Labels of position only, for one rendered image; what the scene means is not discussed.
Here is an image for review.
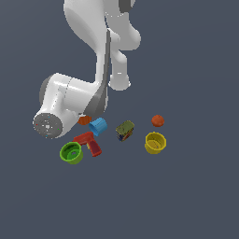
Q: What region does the red toy drill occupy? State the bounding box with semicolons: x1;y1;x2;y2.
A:
73;131;103;158

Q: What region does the yellow cup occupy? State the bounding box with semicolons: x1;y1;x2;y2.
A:
144;132;167;155

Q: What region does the orange round fruit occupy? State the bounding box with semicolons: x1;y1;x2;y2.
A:
151;114;165;128

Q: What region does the olive printed box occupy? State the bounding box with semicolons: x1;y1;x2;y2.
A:
115;119;135;143

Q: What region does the green cup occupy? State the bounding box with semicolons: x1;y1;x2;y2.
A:
59;141;84;165

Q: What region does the orange cup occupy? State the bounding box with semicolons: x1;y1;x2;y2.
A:
77;115;93;126

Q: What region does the blue cup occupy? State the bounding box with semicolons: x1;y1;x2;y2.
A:
88;117;108;137

